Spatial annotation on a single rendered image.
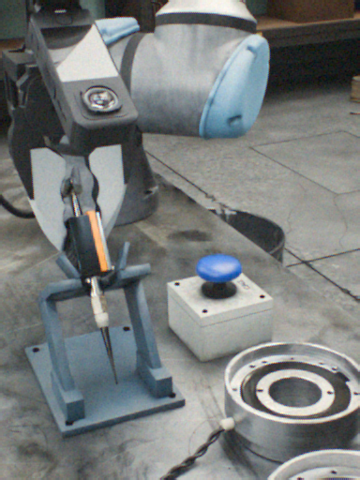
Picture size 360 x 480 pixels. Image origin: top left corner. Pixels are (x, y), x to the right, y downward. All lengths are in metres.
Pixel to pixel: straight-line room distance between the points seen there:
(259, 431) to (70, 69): 0.28
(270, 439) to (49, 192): 0.24
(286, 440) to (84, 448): 0.15
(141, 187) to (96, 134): 0.46
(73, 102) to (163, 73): 0.37
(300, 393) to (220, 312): 0.10
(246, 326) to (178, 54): 0.33
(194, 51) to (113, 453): 0.46
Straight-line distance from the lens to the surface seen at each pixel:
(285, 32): 4.49
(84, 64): 0.54
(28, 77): 0.58
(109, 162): 0.61
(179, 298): 0.69
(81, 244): 0.61
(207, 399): 0.64
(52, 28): 0.57
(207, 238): 0.91
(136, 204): 0.95
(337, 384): 0.61
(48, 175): 0.60
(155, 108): 0.88
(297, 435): 0.55
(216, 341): 0.67
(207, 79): 0.86
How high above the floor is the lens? 1.17
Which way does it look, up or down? 24 degrees down
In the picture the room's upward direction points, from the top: 2 degrees counter-clockwise
